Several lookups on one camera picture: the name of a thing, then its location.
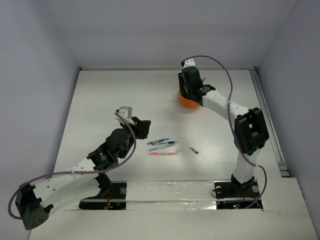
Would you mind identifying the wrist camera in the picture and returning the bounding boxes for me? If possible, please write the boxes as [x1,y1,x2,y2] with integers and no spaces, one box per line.
[180,58,196,68]
[114,106,134,125]

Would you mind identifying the blue gel pen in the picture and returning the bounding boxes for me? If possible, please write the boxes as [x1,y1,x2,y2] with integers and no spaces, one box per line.
[147,138,169,145]

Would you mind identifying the small blue pen cap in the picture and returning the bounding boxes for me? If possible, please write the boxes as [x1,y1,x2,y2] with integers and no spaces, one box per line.
[190,147,199,154]

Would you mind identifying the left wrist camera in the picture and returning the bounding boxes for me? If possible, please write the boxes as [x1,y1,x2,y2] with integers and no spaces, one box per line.
[114,106,134,125]

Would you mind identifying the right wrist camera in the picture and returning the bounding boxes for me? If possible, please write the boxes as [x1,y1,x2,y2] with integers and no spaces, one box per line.
[180,58,196,68]

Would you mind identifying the dark blue ballpoint pen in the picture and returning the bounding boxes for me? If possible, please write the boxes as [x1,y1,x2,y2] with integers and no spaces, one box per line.
[151,141,179,146]

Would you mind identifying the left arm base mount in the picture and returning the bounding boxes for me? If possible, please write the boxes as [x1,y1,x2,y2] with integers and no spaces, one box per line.
[78,173,127,211]

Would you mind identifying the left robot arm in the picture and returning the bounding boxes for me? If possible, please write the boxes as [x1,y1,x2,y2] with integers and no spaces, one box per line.
[8,113,151,230]

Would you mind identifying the orange round desk organizer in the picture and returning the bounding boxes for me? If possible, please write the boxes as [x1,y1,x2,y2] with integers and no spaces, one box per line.
[178,89,200,109]

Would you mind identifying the light blue clear pen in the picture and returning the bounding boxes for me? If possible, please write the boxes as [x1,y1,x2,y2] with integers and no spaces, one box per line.
[146,143,176,153]

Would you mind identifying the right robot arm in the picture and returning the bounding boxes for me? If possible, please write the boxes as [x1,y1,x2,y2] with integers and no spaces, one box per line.
[178,66,269,196]

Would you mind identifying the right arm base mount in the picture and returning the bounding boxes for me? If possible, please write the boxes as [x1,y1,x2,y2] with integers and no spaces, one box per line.
[211,175,263,210]

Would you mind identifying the red clear pen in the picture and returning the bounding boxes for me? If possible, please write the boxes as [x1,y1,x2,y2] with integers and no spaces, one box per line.
[146,152,178,156]

